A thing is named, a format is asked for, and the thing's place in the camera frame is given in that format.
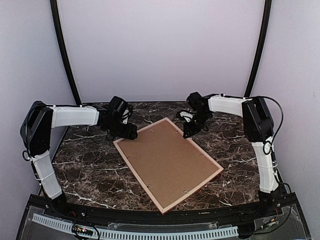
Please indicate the pink wooden picture frame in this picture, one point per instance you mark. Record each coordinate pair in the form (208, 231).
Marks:
(165, 210)

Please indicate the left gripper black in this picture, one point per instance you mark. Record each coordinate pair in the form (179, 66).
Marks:
(129, 133)

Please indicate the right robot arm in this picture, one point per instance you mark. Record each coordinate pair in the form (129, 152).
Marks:
(258, 126)

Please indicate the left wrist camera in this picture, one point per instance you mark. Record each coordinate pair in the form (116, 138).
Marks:
(126, 115)

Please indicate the right black corner post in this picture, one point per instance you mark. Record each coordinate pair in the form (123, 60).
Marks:
(259, 48)

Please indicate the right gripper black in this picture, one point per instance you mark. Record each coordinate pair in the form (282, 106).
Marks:
(189, 129)

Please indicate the brown cardboard backing board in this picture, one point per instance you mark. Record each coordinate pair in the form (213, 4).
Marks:
(167, 162)

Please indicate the left black corner post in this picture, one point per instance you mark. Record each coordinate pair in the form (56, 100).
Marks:
(63, 51)

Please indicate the white slotted cable duct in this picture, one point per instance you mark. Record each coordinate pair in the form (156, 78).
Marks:
(134, 232)

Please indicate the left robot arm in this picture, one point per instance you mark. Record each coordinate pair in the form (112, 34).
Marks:
(41, 118)

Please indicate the black front rail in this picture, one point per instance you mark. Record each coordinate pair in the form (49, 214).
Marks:
(80, 214)

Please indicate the black corner post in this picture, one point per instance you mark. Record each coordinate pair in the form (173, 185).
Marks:
(63, 51)
(259, 48)

